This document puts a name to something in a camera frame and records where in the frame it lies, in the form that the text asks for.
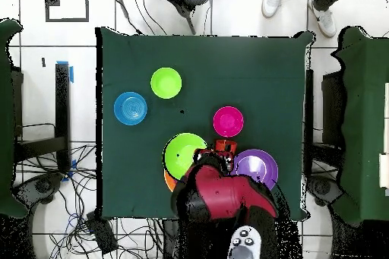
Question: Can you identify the large green bowl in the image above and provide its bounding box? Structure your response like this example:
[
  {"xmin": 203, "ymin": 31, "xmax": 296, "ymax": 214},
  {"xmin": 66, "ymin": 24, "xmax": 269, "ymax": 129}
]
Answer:
[{"xmin": 163, "ymin": 132, "xmax": 210, "ymax": 181}]

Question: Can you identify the large orange bowl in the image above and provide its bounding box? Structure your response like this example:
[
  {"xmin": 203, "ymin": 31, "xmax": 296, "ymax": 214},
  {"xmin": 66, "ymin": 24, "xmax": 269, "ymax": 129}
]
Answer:
[{"xmin": 163, "ymin": 169, "xmax": 179, "ymax": 193}]

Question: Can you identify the red-orange cup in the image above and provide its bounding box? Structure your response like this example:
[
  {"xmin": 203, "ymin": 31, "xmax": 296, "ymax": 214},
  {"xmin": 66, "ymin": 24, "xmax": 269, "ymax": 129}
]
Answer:
[{"xmin": 215, "ymin": 139, "xmax": 238, "ymax": 154}]

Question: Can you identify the pink bowl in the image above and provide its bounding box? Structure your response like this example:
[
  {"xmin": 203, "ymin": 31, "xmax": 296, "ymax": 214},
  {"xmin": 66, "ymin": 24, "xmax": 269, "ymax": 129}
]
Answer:
[{"xmin": 212, "ymin": 106, "xmax": 245, "ymax": 138}]

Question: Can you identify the purple bowl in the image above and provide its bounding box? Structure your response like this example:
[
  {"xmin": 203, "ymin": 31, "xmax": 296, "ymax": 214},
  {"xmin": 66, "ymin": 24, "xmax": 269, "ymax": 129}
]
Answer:
[{"xmin": 232, "ymin": 148, "xmax": 280, "ymax": 192}]

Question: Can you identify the small green bowl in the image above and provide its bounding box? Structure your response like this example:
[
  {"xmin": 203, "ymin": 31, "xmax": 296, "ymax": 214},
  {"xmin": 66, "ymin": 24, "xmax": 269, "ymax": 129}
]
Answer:
[{"xmin": 150, "ymin": 67, "xmax": 182, "ymax": 99}]

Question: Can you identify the dark green table cloth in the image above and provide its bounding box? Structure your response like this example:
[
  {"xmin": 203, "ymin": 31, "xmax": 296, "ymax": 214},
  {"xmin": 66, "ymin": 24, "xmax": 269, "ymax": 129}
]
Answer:
[{"xmin": 95, "ymin": 26, "xmax": 317, "ymax": 222}]

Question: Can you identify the blue bowl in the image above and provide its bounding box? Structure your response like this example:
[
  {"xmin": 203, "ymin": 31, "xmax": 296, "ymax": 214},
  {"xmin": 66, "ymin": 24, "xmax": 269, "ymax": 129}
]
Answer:
[{"xmin": 113, "ymin": 91, "xmax": 148, "ymax": 127}]

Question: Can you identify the black power strip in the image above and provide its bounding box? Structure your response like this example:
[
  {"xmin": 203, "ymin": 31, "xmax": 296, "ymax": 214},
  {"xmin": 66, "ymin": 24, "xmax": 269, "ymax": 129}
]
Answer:
[{"xmin": 85, "ymin": 211, "xmax": 119, "ymax": 256}]

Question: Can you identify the black metal stand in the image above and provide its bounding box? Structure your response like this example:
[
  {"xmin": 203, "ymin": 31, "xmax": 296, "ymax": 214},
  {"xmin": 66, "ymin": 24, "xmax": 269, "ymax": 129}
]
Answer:
[{"xmin": 11, "ymin": 63, "xmax": 71, "ymax": 175}]

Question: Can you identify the green cloth covered side table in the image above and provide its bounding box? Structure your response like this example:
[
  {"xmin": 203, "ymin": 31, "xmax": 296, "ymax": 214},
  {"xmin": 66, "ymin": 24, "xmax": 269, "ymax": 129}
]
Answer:
[
  {"xmin": 0, "ymin": 17, "xmax": 29, "ymax": 220},
  {"xmin": 330, "ymin": 25, "xmax": 389, "ymax": 227}
]

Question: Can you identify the blue tape strip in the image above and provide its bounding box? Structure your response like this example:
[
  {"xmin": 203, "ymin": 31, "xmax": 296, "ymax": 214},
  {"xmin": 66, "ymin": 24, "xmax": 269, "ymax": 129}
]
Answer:
[{"xmin": 56, "ymin": 60, "xmax": 74, "ymax": 84}]

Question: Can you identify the person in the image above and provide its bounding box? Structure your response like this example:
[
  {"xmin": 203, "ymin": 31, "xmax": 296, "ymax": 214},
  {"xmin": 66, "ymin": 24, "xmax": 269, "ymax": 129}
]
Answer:
[{"xmin": 261, "ymin": 0, "xmax": 355, "ymax": 39}]

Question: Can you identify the white box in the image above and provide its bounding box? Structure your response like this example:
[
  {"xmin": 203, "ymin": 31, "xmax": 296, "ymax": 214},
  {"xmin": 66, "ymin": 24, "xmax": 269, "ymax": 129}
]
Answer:
[{"xmin": 378, "ymin": 153, "xmax": 389, "ymax": 189}]

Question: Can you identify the bundle of floor cables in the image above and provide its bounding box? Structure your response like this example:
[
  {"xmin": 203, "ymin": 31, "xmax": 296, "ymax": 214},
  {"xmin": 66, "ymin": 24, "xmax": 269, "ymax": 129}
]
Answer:
[{"xmin": 14, "ymin": 141, "xmax": 165, "ymax": 259}]

